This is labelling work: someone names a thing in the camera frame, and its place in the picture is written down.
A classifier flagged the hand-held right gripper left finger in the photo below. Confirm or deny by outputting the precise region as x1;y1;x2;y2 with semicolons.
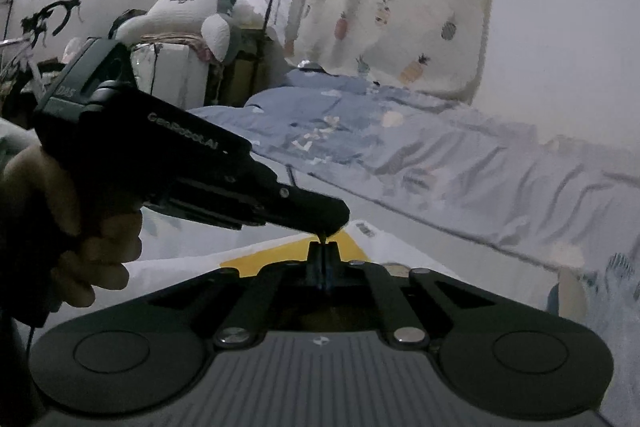
145;242;325;350

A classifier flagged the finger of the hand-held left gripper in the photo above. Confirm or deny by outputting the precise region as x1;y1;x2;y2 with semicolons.
261;180;351;239

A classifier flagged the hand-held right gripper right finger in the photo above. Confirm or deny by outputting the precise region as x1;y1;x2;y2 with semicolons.
324;242;499;349

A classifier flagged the brown shoelace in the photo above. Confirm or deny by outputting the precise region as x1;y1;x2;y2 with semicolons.
285;164;330;250

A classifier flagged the person's left hand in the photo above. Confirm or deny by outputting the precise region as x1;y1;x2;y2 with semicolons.
0;143;144;324

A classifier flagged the white and yellow plastic bag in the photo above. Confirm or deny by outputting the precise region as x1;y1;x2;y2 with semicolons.
120;219;451;290

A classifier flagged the pink cloth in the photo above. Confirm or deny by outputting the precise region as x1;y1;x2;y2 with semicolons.
142;34;223;80

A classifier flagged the cardboard box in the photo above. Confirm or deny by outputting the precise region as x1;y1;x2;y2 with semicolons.
220;37;281;105

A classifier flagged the blue printed quilt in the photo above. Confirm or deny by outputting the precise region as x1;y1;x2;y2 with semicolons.
187;67;640;270

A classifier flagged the white and green plush toy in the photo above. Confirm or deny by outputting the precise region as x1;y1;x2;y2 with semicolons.
110;0;243;68

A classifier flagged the black cable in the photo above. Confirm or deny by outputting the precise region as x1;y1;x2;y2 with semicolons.
27;307;51;353

